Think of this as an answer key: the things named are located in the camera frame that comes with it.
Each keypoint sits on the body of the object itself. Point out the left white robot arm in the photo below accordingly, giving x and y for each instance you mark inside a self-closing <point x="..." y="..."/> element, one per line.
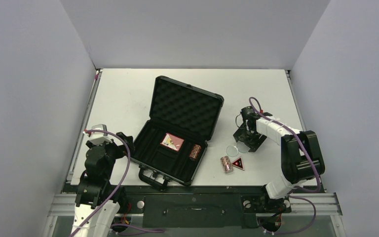
<point x="97" y="200"/>

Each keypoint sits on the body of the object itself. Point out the poker chip roll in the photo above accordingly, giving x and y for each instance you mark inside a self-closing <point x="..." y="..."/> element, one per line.
<point x="226" y="164"/>
<point x="195" y="152"/>

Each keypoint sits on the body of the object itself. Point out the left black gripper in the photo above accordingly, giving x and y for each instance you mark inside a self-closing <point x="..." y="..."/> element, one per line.
<point x="122" y="150"/>

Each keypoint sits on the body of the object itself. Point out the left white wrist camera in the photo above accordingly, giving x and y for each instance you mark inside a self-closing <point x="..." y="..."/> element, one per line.
<point x="98" y="138"/>

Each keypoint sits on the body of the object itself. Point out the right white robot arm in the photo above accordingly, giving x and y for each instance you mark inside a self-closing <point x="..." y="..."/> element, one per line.
<point x="301" y="157"/>

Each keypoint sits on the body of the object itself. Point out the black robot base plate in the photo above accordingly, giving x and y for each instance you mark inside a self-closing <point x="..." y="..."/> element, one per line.
<point x="211" y="206"/>

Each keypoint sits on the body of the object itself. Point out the clear round disc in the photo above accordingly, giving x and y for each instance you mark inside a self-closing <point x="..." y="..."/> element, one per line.
<point x="242" y="148"/>
<point x="231" y="151"/>

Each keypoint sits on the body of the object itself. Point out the red black triangular card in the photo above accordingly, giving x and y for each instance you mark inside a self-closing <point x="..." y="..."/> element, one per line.
<point x="238" y="163"/>

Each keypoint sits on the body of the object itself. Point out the black foam-lined carrying case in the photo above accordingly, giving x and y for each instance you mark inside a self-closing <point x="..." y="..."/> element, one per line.
<point x="185" y="111"/>

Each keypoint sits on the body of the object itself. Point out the red playing card box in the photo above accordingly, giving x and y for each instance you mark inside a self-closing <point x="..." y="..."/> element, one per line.
<point x="172" y="142"/>

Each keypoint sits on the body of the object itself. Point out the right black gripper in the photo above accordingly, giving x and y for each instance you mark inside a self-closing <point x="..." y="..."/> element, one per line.
<point x="249" y="136"/>

